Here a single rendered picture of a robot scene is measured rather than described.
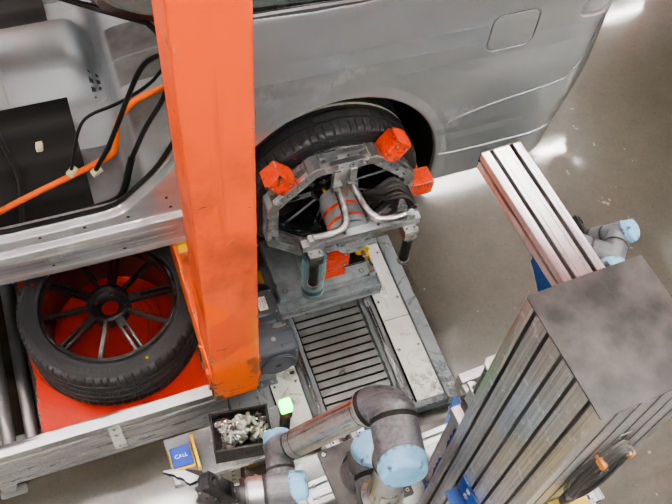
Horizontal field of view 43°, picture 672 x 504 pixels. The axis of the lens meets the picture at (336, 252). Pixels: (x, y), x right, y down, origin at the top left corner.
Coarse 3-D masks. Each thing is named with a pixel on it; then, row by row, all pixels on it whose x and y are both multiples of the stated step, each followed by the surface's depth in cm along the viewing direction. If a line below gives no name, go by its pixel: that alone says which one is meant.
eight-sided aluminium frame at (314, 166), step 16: (368, 144) 284; (304, 160) 280; (320, 160) 280; (352, 160) 280; (368, 160) 282; (384, 160) 285; (400, 160) 296; (304, 176) 279; (400, 176) 297; (272, 192) 286; (288, 192) 282; (272, 208) 286; (384, 208) 319; (400, 208) 314; (272, 224) 295; (272, 240) 302; (288, 240) 315
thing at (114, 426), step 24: (144, 408) 306; (168, 408) 306; (192, 408) 313; (48, 432) 298; (72, 432) 299; (96, 432) 302; (120, 432) 308; (0, 456) 293; (24, 456) 299; (48, 456) 304
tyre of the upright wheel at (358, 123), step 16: (320, 112) 283; (336, 112) 283; (352, 112) 284; (368, 112) 287; (384, 112) 294; (288, 128) 282; (304, 128) 280; (320, 128) 279; (336, 128) 279; (352, 128) 280; (368, 128) 283; (384, 128) 287; (400, 128) 296; (272, 144) 283; (288, 144) 279; (304, 144) 278; (320, 144) 280; (336, 144) 283; (256, 160) 286; (272, 160) 281; (288, 160) 281; (256, 176) 285; (256, 192) 290; (256, 208) 298
